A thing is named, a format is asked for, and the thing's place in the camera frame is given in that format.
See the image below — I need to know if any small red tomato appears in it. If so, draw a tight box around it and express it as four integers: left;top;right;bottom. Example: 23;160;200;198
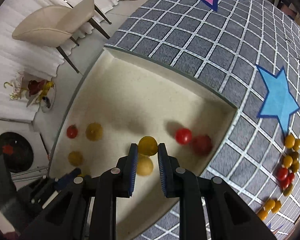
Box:
66;125;78;139

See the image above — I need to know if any blue paper star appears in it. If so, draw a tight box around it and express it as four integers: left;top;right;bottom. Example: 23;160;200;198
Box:
256;65;300;135

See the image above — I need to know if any white curtain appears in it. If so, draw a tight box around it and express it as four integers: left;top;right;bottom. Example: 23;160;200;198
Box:
0;0;120;122

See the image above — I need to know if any bright red tomato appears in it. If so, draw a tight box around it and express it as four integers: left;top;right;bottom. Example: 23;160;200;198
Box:
175;128;192;145

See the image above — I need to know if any dark yellow tomato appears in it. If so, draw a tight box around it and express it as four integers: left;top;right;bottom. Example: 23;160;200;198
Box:
68;151;84;167

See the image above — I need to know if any dark red tomato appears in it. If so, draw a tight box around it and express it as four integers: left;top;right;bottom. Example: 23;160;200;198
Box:
192;135;213;155

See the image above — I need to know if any white shallow box tray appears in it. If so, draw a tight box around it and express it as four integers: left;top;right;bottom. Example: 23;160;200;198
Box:
47;48;239;240

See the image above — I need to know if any beige chair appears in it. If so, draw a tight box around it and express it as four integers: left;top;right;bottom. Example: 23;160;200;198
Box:
12;0;110;73

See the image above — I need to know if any pale yellow tomato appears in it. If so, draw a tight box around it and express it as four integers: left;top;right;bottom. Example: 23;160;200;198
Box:
136;155;154;176

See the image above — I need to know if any flower bouquet on floor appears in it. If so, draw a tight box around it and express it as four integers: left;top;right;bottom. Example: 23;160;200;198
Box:
4;77;56;112

